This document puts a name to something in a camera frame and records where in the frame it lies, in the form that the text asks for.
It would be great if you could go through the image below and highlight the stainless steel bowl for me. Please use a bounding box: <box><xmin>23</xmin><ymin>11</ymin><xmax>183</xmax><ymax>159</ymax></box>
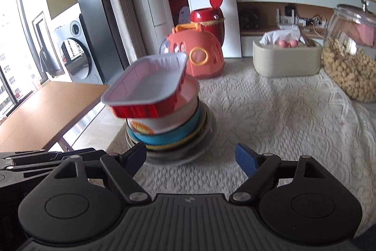
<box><xmin>125</xmin><ymin>109</ymin><xmax>214</xmax><ymax>162</ymax></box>

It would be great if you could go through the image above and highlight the blue enamel bowl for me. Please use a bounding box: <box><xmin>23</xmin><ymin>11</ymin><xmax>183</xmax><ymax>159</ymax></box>
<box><xmin>127</xmin><ymin>103</ymin><xmax>205</xmax><ymax>146</ymax></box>

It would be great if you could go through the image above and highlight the white bowl yellow rim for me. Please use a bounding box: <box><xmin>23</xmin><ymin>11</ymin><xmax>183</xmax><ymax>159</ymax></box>
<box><xmin>146</xmin><ymin>114</ymin><xmax>208</xmax><ymax>151</ymax></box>

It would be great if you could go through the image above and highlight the red white rectangular tray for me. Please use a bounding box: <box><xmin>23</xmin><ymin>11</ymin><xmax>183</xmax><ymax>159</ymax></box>
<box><xmin>101</xmin><ymin>52</ymin><xmax>187</xmax><ymax>119</ymax></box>

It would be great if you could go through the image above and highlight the white paper instant-noodle bowl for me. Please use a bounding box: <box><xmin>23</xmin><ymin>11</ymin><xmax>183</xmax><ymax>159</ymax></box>
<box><xmin>126</xmin><ymin>74</ymin><xmax>201</xmax><ymax>135</ymax></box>

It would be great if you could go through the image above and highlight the floral white plate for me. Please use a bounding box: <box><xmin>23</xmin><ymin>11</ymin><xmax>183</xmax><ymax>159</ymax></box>
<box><xmin>145</xmin><ymin>102</ymin><xmax>217</xmax><ymax>166</ymax></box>

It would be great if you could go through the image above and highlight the wooden table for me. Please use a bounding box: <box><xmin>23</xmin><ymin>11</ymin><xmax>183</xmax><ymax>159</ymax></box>
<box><xmin>1</xmin><ymin>82</ymin><xmax>108</xmax><ymax>152</ymax></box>

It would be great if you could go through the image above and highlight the cream tissue box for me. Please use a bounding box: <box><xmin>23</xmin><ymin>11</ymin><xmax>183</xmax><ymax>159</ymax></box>
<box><xmin>253</xmin><ymin>25</ymin><xmax>322</xmax><ymax>78</ymax></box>

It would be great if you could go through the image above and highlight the coral toy carrier case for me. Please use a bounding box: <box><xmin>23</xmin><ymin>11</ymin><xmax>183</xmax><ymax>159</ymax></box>
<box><xmin>159</xmin><ymin>23</ymin><xmax>225</xmax><ymax>79</ymax></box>

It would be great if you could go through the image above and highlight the pink ball ornament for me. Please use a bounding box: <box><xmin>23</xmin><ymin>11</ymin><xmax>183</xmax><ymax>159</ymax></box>
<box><xmin>278</xmin><ymin>40</ymin><xmax>299</xmax><ymax>48</ymax></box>

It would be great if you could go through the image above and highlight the glass jar of peanuts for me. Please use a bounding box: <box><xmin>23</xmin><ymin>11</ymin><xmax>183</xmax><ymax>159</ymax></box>
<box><xmin>322</xmin><ymin>0</ymin><xmax>376</xmax><ymax>103</ymax></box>

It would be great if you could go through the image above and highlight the black floor speaker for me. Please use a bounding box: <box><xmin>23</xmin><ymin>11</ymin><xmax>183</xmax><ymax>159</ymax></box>
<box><xmin>78</xmin><ymin>0</ymin><xmax>129</xmax><ymax>84</ymax></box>

